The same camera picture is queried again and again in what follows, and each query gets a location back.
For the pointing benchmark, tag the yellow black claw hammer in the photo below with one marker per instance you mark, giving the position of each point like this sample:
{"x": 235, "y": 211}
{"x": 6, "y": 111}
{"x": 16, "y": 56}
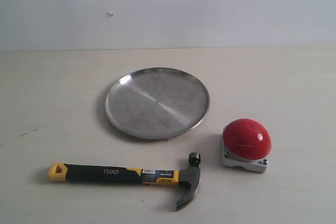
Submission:
{"x": 187, "y": 178}

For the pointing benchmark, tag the red dome push button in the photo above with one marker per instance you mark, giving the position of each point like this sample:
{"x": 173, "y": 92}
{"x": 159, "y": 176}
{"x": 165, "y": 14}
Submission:
{"x": 246, "y": 144}

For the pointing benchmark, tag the round steel plate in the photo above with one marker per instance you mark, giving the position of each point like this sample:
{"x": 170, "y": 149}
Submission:
{"x": 157, "y": 103}

